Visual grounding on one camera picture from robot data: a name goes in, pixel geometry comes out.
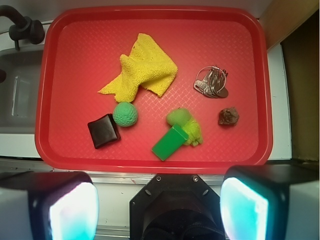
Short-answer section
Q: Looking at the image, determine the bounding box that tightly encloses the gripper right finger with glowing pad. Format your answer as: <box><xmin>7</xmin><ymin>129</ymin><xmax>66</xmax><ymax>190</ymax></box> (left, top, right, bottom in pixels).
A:
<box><xmin>220</xmin><ymin>164</ymin><xmax>320</xmax><ymax>240</ymax></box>

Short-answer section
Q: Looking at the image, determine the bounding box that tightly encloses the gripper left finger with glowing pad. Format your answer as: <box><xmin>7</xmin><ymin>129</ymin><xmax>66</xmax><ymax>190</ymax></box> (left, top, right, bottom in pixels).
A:
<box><xmin>0</xmin><ymin>171</ymin><xmax>99</xmax><ymax>240</ymax></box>

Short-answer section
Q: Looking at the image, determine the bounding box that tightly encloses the yellow cloth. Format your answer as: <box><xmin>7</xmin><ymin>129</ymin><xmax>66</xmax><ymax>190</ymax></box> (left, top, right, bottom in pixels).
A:
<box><xmin>98</xmin><ymin>33</ymin><xmax>178</xmax><ymax>103</ymax></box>

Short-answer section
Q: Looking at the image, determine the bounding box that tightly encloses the brown rock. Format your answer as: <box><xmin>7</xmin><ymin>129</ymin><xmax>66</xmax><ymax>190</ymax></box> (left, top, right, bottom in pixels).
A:
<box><xmin>218</xmin><ymin>106</ymin><xmax>240</xmax><ymax>126</ymax></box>

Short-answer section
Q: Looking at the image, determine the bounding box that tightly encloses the black leather pouch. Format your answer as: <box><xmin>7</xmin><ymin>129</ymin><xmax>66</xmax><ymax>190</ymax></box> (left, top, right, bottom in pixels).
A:
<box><xmin>87</xmin><ymin>113</ymin><xmax>121</xmax><ymax>149</ymax></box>

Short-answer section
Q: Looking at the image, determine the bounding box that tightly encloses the green rectangular block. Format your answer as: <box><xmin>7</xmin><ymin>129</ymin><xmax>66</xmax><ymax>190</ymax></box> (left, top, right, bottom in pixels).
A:
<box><xmin>151</xmin><ymin>124</ymin><xmax>189</xmax><ymax>161</ymax></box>

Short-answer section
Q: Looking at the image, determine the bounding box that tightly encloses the grey sink basin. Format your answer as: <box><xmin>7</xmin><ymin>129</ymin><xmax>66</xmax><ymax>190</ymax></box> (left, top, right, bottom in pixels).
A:
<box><xmin>0</xmin><ymin>46</ymin><xmax>44</xmax><ymax>134</ymax></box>

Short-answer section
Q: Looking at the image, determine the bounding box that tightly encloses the lime green plush toy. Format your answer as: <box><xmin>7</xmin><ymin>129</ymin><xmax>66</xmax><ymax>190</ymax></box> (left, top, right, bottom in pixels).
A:
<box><xmin>166</xmin><ymin>107</ymin><xmax>204</xmax><ymax>147</ymax></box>

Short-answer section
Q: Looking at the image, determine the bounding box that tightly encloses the green dimpled ball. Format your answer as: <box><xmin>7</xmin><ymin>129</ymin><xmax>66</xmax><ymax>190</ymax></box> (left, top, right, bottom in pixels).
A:
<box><xmin>112</xmin><ymin>102</ymin><xmax>138</xmax><ymax>127</ymax></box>

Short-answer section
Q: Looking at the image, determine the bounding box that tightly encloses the red plastic tray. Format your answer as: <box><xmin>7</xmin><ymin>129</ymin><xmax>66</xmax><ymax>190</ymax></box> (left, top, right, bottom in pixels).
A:
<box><xmin>35</xmin><ymin>6</ymin><xmax>273</xmax><ymax>174</ymax></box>

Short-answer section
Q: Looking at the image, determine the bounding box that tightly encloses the grey sink faucet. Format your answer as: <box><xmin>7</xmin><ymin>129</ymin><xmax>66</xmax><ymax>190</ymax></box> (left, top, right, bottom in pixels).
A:
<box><xmin>0</xmin><ymin>5</ymin><xmax>46</xmax><ymax>51</ymax></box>

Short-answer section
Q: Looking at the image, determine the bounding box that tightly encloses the brown cardboard box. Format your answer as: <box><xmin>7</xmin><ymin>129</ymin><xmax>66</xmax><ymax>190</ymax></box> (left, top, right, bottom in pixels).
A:
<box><xmin>259</xmin><ymin>0</ymin><xmax>320</xmax><ymax>162</ymax></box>

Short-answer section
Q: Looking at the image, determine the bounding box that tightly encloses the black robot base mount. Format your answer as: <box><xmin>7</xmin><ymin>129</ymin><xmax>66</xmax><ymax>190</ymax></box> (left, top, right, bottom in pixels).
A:
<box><xmin>129</xmin><ymin>174</ymin><xmax>226</xmax><ymax>240</ymax></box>

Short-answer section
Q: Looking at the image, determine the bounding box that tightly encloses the silver key ring with keys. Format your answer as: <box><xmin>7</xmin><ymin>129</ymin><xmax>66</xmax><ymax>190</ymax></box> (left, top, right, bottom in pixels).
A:
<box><xmin>193</xmin><ymin>64</ymin><xmax>230</xmax><ymax>99</ymax></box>

